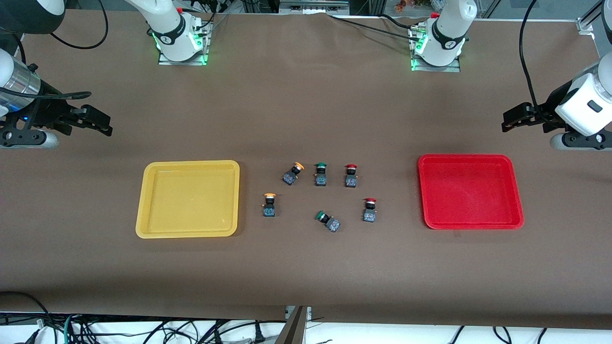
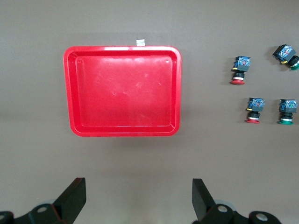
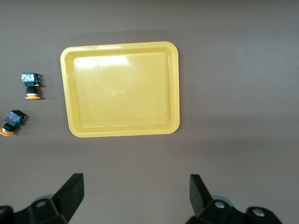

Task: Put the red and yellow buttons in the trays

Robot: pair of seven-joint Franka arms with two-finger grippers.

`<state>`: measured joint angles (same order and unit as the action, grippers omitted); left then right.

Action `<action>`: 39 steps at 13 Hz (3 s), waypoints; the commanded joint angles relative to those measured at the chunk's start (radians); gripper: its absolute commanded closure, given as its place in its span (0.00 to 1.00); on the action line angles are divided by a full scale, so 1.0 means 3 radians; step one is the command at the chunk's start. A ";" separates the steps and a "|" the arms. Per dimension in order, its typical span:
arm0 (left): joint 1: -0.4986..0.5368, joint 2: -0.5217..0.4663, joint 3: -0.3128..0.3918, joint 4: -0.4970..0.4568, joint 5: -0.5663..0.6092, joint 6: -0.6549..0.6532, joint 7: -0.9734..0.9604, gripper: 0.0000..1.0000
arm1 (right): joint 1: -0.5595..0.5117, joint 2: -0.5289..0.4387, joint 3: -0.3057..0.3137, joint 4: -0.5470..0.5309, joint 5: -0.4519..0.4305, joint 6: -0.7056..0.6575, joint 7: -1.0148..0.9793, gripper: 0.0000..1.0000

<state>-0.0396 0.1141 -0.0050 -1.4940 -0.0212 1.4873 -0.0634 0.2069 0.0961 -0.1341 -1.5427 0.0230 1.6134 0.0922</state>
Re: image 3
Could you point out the yellow push button switch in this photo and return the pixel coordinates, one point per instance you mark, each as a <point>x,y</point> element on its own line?
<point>30,79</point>
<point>14,119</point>

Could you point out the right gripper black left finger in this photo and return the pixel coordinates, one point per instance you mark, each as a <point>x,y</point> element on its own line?
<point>67,196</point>

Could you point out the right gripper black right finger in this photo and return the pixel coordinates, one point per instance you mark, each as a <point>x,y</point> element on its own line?
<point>201,198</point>

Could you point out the yellow plastic tray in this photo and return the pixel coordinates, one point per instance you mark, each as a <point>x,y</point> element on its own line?
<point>121,93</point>

